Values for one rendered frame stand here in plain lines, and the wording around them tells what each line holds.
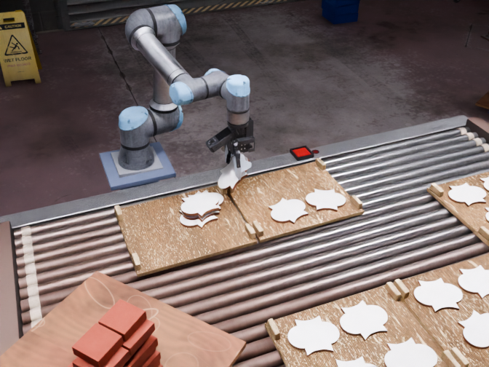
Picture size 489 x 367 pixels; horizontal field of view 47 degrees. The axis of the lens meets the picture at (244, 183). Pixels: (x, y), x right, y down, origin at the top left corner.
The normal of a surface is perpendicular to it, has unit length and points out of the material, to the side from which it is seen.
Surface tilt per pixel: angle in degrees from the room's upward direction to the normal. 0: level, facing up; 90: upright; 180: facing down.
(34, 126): 0
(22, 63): 78
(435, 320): 0
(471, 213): 0
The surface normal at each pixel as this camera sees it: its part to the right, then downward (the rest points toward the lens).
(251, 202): 0.00, -0.81
